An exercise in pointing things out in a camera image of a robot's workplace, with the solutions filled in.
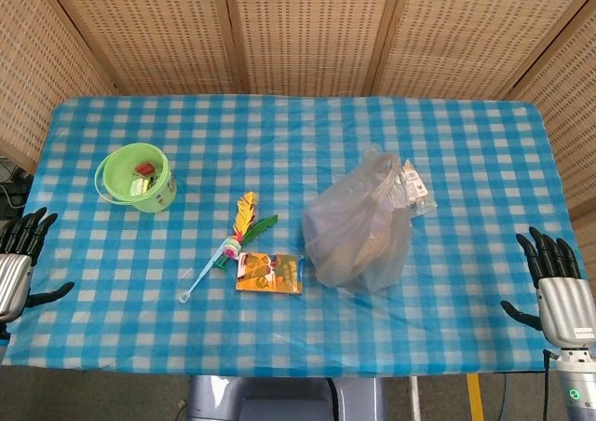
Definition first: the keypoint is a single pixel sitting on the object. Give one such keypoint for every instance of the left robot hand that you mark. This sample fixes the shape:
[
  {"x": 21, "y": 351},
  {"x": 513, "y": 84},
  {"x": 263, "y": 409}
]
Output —
[{"x": 11, "y": 272}]

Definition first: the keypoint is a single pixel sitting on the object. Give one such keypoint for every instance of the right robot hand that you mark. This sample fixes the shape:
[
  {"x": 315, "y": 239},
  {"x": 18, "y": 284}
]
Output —
[{"x": 563, "y": 300}]

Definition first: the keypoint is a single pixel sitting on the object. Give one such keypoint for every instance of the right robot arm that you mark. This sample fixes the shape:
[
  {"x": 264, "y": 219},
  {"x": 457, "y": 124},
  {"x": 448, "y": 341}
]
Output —
[{"x": 577, "y": 384}]

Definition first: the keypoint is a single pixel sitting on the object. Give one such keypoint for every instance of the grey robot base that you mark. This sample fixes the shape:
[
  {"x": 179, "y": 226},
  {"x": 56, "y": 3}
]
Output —
[{"x": 288, "y": 400}]

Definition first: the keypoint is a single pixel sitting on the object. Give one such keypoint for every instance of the clear plastic bag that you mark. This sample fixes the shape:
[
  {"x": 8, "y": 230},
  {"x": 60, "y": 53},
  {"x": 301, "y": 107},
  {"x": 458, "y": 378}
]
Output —
[{"x": 358, "y": 234}]

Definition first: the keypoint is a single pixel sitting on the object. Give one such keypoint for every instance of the blue white checkered tablecloth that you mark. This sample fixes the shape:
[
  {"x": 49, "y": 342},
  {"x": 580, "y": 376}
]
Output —
[{"x": 288, "y": 337}]

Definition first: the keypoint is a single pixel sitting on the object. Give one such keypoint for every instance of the green plastic bucket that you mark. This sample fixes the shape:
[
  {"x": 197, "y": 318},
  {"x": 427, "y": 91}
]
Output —
[{"x": 139, "y": 179}]

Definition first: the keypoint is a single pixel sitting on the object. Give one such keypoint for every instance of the red small item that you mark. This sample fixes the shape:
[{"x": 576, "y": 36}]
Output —
[{"x": 144, "y": 168}]

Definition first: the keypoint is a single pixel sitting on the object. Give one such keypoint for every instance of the clear snack packet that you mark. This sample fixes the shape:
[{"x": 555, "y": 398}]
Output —
[{"x": 416, "y": 193}]

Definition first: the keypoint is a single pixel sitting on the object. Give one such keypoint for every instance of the light blue toothbrush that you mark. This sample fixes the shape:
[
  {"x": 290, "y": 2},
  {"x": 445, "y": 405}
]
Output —
[{"x": 205, "y": 274}]

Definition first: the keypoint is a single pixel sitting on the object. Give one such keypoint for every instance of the colourful feather shuttlecock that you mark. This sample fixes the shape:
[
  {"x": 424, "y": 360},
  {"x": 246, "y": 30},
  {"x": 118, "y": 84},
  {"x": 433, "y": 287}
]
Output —
[{"x": 244, "y": 227}]

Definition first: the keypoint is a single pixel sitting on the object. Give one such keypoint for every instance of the orange snack packet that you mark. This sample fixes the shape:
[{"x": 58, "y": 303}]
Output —
[{"x": 270, "y": 274}]

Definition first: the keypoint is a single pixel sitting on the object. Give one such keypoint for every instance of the woven bamboo folding screen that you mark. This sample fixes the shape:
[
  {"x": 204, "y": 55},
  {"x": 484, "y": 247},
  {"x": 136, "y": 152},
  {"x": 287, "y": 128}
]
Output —
[{"x": 302, "y": 30}]

